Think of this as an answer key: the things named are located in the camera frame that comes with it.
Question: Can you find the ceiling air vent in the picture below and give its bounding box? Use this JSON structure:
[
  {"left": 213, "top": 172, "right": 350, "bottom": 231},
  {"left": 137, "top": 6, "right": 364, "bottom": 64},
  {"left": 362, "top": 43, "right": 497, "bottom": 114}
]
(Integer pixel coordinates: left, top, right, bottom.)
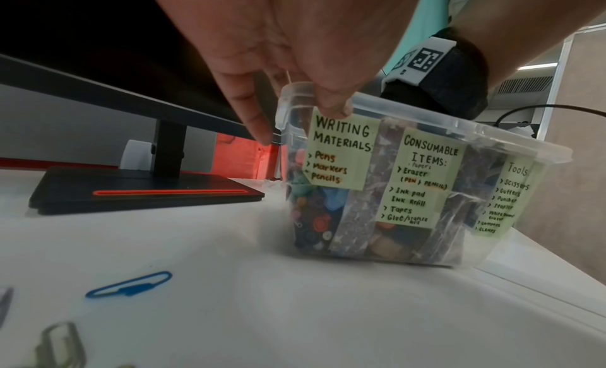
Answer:
[{"left": 495, "top": 75, "right": 555, "bottom": 95}]

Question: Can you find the person's right forearm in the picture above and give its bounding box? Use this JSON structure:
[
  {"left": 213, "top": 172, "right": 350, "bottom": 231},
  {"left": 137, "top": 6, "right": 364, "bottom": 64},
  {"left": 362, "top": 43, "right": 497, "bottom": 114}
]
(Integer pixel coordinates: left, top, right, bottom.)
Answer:
[{"left": 444, "top": 0, "right": 606, "bottom": 93}]

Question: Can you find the black marker wristband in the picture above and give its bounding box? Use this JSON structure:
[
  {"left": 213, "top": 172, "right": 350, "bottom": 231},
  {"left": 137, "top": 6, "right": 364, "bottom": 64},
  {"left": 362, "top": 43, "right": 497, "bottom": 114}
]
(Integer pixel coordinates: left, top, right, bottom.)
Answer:
[{"left": 378, "top": 26, "right": 490, "bottom": 121}]

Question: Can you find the green backdrop cloth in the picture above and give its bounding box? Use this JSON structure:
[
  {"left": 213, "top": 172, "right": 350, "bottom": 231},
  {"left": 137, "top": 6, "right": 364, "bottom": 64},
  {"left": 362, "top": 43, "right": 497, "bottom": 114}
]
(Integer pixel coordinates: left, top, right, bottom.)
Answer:
[{"left": 382, "top": 0, "right": 452, "bottom": 77}]

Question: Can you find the clear plastic storage box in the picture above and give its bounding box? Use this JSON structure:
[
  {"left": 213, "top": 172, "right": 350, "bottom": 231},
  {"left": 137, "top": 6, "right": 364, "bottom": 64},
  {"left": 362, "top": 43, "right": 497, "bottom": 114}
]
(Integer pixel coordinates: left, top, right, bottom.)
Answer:
[{"left": 275, "top": 81, "right": 575, "bottom": 269}]

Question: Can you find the ceiling light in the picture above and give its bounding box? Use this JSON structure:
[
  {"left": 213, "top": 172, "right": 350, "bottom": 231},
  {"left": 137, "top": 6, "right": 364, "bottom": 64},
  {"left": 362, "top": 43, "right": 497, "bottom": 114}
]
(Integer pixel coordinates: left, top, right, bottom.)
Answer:
[{"left": 516, "top": 62, "right": 561, "bottom": 72}]

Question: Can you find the black computer monitor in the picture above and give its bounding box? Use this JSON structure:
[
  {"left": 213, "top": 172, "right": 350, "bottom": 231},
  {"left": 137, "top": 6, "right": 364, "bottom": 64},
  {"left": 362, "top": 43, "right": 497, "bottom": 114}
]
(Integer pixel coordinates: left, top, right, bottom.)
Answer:
[{"left": 0, "top": 0, "right": 287, "bottom": 147}]

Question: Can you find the white desk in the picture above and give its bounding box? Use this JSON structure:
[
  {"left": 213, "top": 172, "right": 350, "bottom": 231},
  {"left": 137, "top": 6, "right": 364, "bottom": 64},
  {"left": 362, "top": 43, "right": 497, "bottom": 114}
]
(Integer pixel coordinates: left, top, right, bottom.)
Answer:
[{"left": 0, "top": 168, "right": 606, "bottom": 368}]

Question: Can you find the black monitor stand base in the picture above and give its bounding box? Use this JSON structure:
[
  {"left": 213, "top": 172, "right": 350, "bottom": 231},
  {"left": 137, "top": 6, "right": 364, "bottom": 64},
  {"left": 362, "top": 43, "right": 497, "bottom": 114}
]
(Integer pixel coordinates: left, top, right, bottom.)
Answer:
[{"left": 28, "top": 119, "right": 265, "bottom": 216}]

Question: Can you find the black cable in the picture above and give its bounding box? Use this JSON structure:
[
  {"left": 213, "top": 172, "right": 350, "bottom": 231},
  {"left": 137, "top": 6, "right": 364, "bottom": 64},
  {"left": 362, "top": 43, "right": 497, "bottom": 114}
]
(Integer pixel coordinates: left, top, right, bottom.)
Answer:
[{"left": 495, "top": 103, "right": 606, "bottom": 128}]

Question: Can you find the person's left hand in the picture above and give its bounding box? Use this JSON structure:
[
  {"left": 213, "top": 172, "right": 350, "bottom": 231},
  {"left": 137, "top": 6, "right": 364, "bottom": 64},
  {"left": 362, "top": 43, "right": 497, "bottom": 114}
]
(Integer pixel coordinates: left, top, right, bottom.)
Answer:
[{"left": 143, "top": 0, "right": 427, "bottom": 146}]

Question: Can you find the bundle of pens and markers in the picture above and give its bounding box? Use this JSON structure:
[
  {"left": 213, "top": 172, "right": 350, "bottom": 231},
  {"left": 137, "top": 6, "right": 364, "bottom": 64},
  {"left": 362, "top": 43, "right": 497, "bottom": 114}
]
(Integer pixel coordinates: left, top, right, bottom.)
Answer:
[{"left": 286, "top": 108, "right": 347, "bottom": 252}]

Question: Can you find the white partition panel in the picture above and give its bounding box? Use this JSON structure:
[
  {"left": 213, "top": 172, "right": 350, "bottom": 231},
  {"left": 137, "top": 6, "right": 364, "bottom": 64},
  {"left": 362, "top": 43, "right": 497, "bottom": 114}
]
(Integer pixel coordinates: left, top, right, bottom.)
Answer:
[{"left": 537, "top": 21, "right": 606, "bottom": 282}]

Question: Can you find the blue paper clip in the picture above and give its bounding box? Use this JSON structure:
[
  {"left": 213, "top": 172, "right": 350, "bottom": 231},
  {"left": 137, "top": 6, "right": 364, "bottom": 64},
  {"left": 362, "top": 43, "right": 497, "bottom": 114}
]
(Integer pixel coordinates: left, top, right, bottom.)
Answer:
[{"left": 84, "top": 270, "right": 173, "bottom": 299}]

